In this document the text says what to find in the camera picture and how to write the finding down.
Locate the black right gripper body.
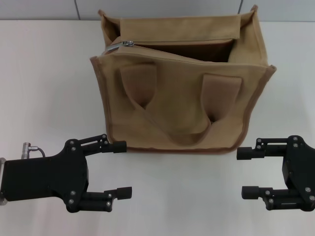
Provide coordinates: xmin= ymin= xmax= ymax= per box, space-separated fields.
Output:
xmin=282 ymin=135 xmax=315 ymax=212

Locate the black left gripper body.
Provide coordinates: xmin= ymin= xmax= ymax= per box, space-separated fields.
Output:
xmin=4 ymin=139 xmax=89 ymax=213

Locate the khaki canvas food bag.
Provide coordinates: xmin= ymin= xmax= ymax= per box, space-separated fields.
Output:
xmin=90 ymin=6 xmax=278 ymax=156

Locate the silver zipper pull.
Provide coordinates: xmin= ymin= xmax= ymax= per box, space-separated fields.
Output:
xmin=105 ymin=40 xmax=135 ymax=53

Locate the silver connector with grey cable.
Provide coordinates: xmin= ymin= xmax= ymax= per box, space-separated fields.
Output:
xmin=23 ymin=142 xmax=48 ymax=158

